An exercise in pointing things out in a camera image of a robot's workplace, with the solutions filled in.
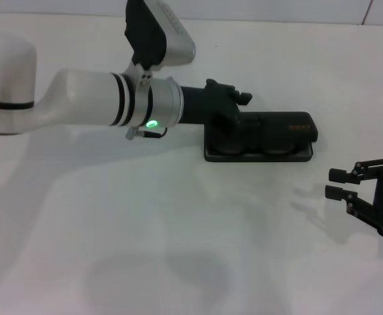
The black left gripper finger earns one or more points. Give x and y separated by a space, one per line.
250 123
245 98

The black glasses case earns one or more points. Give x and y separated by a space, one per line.
293 131

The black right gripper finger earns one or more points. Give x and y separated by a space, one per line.
334 192
340 175

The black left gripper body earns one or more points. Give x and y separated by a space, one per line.
211 105

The black glasses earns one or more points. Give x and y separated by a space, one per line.
278 151

